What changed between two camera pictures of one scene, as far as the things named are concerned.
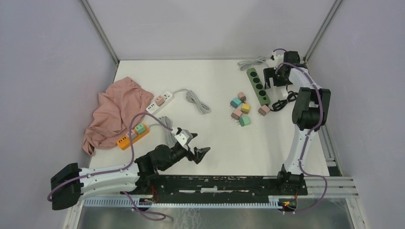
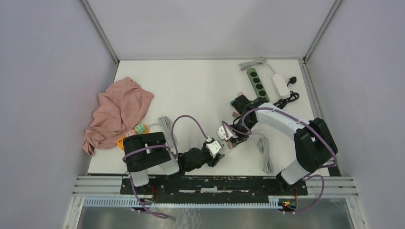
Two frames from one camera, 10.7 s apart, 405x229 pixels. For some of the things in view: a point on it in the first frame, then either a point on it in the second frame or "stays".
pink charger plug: x=236 y=114 stays
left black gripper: x=199 y=153 to x=213 y=161
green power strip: x=257 y=88 stays
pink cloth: x=114 y=110 stays
